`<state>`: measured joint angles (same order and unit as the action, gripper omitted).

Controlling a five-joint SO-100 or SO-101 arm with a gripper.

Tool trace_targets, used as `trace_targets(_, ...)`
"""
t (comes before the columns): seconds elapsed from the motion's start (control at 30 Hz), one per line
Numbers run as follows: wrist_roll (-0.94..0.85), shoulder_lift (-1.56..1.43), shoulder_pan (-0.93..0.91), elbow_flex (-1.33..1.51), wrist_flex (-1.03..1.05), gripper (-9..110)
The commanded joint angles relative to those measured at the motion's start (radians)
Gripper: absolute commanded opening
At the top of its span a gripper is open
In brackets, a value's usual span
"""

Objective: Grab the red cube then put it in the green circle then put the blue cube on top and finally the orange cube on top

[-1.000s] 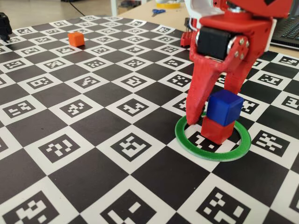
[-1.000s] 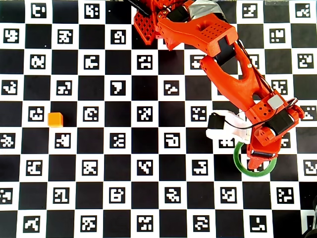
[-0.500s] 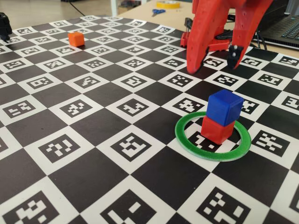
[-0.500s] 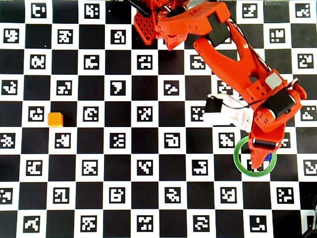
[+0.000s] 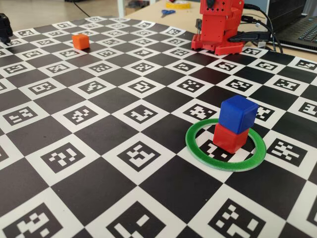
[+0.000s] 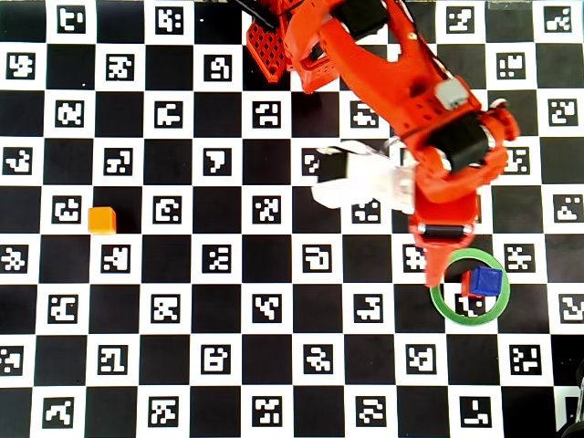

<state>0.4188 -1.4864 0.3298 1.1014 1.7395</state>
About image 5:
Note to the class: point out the red cube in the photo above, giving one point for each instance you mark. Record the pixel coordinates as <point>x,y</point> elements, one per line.
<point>229,141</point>

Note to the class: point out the blue cube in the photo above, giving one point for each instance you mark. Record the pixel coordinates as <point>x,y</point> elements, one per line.
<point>237,114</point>

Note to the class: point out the red robot arm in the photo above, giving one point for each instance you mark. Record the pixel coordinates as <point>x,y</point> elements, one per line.
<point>215,24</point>

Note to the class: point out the orange cube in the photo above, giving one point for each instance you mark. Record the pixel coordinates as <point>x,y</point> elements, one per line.
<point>80,42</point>

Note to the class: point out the black white marker checkerboard mat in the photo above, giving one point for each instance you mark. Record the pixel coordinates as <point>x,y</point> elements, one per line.
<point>99,188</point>

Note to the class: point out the dark metal table clamp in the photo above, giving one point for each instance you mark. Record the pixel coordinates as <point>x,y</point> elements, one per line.
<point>198,24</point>

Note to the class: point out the yellow tape roll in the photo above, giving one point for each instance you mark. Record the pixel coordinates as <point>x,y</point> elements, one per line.
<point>178,5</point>

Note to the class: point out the white table leg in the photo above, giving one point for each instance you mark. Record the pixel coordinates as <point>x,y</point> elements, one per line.
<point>121,7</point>

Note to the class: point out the black laptop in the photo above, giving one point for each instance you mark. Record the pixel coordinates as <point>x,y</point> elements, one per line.
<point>289,15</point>

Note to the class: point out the black clamp device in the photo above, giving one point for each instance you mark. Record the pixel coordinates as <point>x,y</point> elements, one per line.
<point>5,27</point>

